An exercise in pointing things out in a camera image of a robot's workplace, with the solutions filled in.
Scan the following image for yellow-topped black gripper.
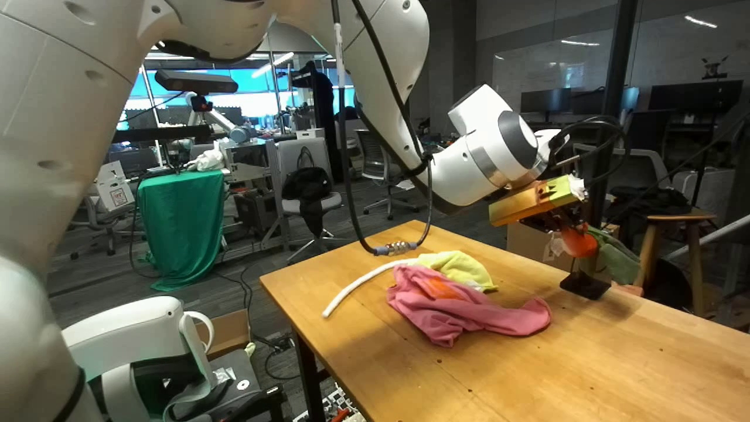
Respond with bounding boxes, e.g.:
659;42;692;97
488;173;588;228

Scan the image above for orange red cloth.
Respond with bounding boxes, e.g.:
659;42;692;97
561;225;599;258

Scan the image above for yellow-green towel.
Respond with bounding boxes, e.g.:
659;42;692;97
418;252;498;293

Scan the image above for magenta pink shirt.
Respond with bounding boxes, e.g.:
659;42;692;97
388;265;552;348

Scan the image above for white rope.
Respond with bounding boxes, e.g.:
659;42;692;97
321;258;425;321

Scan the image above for dark green cloth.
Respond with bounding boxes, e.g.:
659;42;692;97
582;228;641;285

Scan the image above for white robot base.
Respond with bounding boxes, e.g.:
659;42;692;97
64;295;225;422

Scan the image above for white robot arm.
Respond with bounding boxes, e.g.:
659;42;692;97
0;0;559;422

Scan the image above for wooden stool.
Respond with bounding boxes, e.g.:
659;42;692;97
635;213;713;316

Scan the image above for black office chair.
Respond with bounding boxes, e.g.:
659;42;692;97
282;167;336;240

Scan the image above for green draped cloth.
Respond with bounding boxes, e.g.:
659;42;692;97
137;171;225;293

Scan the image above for black camera stand pole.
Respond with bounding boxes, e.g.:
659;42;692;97
559;0;642;302

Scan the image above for overhead black camera rig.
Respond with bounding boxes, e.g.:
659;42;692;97
156;71;247;141

